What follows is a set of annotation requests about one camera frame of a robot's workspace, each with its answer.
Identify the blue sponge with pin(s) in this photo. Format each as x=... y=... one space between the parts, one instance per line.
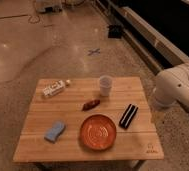
x=54 y=132

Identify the black box on floor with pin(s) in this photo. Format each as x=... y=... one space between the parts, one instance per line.
x=115 y=31

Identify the black and white case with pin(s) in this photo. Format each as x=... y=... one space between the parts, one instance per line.
x=127 y=116

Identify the wooden folding table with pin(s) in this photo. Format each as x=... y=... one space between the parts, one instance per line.
x=139 y=142

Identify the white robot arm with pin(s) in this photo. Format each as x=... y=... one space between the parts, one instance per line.
x=172 y=85

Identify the dark red snack packet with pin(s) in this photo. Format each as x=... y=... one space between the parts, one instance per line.
x=91 y=104

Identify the orange ceramic plate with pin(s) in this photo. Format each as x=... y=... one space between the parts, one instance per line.
x=98 y=132

